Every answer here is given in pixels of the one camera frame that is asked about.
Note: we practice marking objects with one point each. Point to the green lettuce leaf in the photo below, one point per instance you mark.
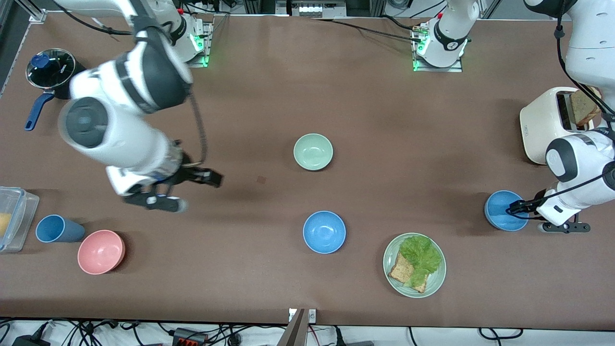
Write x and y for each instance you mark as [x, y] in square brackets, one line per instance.
[420, 254]

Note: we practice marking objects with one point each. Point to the blue bowl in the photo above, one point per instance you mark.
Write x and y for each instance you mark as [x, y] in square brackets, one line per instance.
[324, 232]
[497, 211]

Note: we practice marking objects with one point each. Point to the pale green bowl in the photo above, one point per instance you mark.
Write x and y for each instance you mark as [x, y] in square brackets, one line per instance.
[313, 152]

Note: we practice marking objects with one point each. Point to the brown bread slice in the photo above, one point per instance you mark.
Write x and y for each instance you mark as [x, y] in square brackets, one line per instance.
[401, 271]

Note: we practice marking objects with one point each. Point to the yellow food item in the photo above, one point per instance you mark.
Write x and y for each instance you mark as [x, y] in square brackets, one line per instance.
[4, 225]

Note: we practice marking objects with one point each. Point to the toasted bread slice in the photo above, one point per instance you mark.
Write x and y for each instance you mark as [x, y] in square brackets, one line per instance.
[582, 108]

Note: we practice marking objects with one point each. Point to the pink bowl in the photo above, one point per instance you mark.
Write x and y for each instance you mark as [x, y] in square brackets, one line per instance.
[101, 252]

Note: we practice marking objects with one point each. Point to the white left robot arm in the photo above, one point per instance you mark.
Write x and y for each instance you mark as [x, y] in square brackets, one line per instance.
[591, 38]

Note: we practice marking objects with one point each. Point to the white toaster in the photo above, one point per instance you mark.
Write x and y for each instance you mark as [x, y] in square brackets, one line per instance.
[540, 125]

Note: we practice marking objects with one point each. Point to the grey control box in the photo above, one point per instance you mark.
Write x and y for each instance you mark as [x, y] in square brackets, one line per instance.
[312, 8]

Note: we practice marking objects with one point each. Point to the clear plastic container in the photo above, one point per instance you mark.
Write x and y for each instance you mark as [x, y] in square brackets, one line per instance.
[21, 206]

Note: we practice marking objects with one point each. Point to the blue cup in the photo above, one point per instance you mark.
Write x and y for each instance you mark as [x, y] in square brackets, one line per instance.
[57, 229]

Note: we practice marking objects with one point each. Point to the grey camera stand pole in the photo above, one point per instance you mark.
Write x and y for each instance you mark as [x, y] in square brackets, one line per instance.
[295, 331]

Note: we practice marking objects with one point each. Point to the pale green plate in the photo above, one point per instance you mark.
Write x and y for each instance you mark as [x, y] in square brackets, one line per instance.
[435, 284]

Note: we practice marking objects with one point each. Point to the white table edge bracket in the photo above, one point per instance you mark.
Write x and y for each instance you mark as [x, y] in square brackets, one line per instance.
[312, 315]

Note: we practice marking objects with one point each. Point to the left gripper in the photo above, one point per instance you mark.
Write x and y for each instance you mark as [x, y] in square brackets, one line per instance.
[529, 204]

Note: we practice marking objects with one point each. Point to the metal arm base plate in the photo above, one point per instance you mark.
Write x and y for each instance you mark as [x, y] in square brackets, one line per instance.
[437, 69]
[207, 41]

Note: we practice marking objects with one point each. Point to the glass lid blue knob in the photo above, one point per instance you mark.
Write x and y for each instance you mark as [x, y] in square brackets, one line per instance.
[57, 68]

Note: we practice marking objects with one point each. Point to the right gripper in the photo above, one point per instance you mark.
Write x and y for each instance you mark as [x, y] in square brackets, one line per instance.
[185, 174]

